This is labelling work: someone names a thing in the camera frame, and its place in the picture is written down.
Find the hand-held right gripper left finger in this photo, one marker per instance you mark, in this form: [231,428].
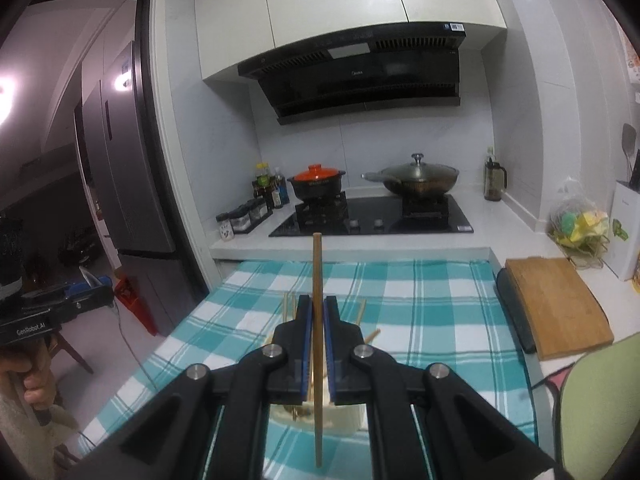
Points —
[306,340]

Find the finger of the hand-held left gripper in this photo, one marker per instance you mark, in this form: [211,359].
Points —
[92,295]

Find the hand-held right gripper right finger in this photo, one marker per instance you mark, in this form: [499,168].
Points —
[331,340]

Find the cream utensil holder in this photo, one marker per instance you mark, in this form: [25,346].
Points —
[345,417]

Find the person's left forearm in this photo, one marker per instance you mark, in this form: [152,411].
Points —
[25,445]

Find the person's left hand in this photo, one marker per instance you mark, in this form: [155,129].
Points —
[30,370]

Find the red bag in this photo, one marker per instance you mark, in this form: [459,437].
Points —
[135,307]

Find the wooden chair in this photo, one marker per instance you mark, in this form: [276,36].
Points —
[75,355]

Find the teal plaid cloth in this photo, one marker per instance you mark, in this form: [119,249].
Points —
[425,310]

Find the black gas cooktop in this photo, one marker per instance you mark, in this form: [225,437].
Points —
[375,222]

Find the black lidded spice jar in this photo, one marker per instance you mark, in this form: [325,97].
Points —
[240,217]
[262,207]
[251,212]
[225,224]

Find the grey refrigerator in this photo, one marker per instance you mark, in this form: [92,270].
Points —
[130,160]

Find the black clay pot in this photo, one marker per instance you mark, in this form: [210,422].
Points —
[317,190]

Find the dark sauce bottle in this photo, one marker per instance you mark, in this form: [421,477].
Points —
[261,195]

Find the blue label bottle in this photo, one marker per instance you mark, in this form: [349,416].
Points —
[280,190]

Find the orange pot lid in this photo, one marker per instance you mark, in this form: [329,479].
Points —
[316,174]

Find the black wok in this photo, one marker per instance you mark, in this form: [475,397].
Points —
[420,187]

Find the black padded mat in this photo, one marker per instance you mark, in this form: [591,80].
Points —
[515,310]

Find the glass wok lid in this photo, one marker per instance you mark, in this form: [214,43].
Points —
[417,170]

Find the dark glass oil jar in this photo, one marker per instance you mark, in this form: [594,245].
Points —
[494,180]

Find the wooden cutting board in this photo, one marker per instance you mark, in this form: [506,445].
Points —
[560,305]

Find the black range hood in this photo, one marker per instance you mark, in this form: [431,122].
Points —
[360,80]

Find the clear plastic bag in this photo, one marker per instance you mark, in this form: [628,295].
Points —
[575,215]

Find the green cutting board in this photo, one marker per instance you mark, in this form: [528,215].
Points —
[600,410]

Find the white knife holder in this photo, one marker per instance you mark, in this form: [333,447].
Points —
[625,240]

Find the dark spatula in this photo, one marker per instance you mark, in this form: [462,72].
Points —
[629,142]

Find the white wall cabinet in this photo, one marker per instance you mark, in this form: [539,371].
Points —
[325,5]

